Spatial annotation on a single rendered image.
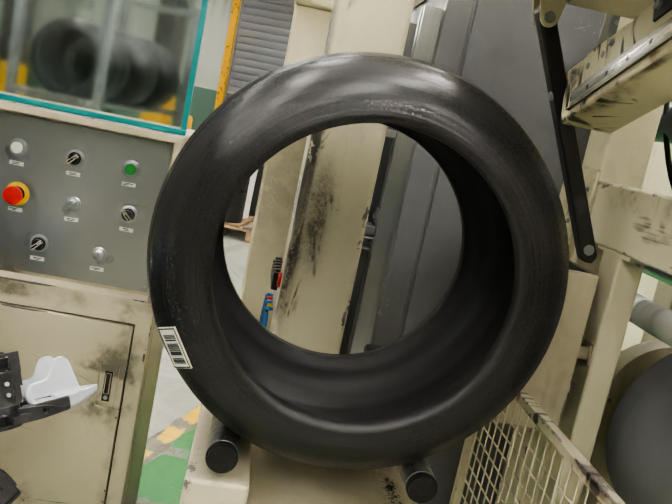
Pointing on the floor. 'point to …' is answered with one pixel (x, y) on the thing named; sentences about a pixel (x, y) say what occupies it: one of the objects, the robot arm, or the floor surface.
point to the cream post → (335, 193)
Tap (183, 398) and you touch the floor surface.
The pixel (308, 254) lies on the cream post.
